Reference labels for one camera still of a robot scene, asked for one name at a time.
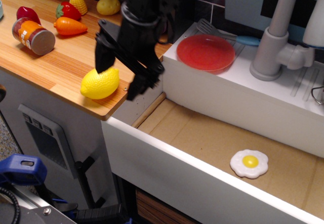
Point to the toy fried egg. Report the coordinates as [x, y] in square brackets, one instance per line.
[249, 163]

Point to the red toy pepper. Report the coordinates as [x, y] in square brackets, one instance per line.
[27, 13]

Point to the yellow toy lemon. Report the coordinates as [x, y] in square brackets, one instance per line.
[97, 86]

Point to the yellow toy potato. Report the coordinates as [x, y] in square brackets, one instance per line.
[108, 7]

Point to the orange toy carrot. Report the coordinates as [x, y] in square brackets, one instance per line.
[68, 26]

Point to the red toy strawberry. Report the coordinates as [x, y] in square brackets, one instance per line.
[66, 9]

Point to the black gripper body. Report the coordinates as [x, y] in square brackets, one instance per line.
[134, 44]

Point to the grey spatula blue handle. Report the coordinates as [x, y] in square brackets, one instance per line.
[207, 28]

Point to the orange labelled toy can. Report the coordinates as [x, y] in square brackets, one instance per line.
[32, 35]

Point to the grey toy oven door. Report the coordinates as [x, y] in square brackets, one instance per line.
[50, 140]

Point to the grey toy faucet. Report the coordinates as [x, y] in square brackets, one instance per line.
[274, 49]

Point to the white bottle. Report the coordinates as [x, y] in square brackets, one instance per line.
[313, 35]

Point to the blue clamp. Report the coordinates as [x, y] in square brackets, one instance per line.
[23, 170]

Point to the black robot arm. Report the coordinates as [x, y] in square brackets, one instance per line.
[151, 9]

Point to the red plastic plate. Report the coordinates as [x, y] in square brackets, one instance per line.
[207, 53]

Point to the yellow toy corn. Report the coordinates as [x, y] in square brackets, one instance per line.
[80, 5]

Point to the black oven door handle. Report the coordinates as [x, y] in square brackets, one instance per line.
[81, 168]

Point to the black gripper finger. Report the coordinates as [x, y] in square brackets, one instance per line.
[138, 86]
[104, 55]

